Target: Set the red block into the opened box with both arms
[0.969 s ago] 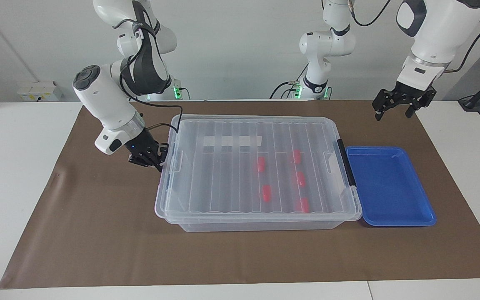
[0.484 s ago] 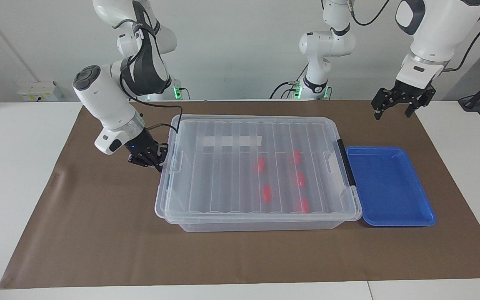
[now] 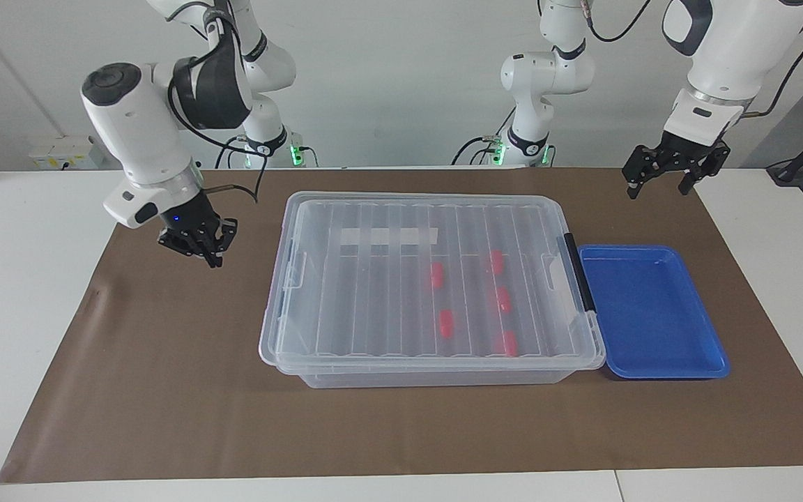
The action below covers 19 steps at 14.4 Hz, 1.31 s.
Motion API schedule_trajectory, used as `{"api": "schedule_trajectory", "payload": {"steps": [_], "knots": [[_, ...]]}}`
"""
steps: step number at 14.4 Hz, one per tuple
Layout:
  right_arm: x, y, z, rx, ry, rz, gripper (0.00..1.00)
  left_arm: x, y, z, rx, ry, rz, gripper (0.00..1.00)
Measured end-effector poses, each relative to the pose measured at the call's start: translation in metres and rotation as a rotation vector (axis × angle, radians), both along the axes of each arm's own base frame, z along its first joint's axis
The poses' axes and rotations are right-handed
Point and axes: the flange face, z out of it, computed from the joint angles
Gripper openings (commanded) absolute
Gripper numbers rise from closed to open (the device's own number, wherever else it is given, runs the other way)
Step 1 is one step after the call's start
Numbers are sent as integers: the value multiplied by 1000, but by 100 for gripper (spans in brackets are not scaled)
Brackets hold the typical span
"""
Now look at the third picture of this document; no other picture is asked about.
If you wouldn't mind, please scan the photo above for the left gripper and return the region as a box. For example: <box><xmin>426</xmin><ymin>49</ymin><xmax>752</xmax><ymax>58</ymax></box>
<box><xmin>622</xmin><ymin>132</ymin><xmax>732</xmax><ymax>201</ymax></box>

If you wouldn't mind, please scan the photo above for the black box latch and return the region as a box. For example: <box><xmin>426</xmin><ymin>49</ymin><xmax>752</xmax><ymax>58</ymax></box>
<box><xmin>564</xmin><ymin>233</ymin><xmax>596</xmax><ymax>313</ymax></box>

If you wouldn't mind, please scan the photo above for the blue plastic tray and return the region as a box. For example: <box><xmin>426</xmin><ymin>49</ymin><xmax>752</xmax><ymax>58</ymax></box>
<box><xmin>577</xmin><ymin>243</ymin><xmax>731</xmax><ymax>380</ymax></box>

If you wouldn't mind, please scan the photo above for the black cable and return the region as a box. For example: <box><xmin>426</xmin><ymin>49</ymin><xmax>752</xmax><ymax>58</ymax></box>
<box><xmin>451</xmin><ymin>107</ymin><xmax>518</xmax><ymax>167</ymax></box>
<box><xmin>167</xmin><ymin>0</ymin><xmax>268</xmax><ymax>204</ymax></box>
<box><xmin>215</xmin><ymin>135</ymin><xmax>249</xmax><ymax>170</ymax></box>
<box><xmin>585</xmin><ymin>0</ymin><xmax>654</xmax><ymax>43</ymax></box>
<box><xmin>742</xmin><ymin>7</ymin><xmax>803</xmax><ymax>118</ymax></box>

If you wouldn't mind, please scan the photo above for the white tape strip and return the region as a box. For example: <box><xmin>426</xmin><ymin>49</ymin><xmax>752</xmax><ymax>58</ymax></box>
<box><xmin>342</xmin><ymin>227</ymin><xmax>438</xmax><ymax>247</ymax></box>

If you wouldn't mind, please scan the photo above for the clear plastic storage box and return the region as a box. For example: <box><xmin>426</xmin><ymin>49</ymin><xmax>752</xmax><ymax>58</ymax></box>
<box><xmin>259</xmin><ymin>192</ymin><xmax>606</xmax><ymax>390</ymax></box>

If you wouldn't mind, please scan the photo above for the white power strip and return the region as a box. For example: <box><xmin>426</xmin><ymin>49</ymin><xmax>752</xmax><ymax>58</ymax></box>
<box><xmin>29</xmin><ymin>135</ymin><xmax>107</xmax><ymax>171</ymax></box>

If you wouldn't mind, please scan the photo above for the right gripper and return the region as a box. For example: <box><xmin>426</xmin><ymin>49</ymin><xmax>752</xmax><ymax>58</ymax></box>
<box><xmin>155</xmin><ymin>189</ymin><xmax>239</xmax><ymax>270</ymax></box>

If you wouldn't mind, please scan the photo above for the clear plastic box lid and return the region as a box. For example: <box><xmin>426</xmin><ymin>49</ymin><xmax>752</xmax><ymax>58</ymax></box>
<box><xmin>259</xmin><ymin>192</ymin><xmax>606</xmax><ymax>371</ymax></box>

